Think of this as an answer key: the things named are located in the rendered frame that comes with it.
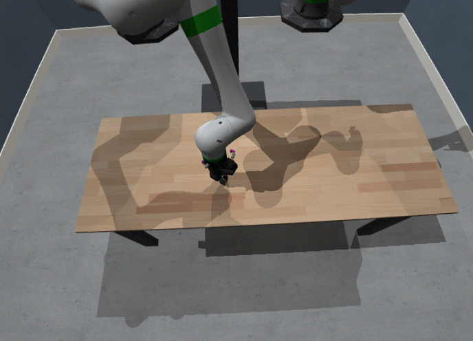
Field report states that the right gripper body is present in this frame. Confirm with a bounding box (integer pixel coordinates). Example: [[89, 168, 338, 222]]
[[203, 153, 238, 181]]

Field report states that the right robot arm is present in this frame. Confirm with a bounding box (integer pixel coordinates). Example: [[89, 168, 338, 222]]
[[74, 0, 256, 162]]

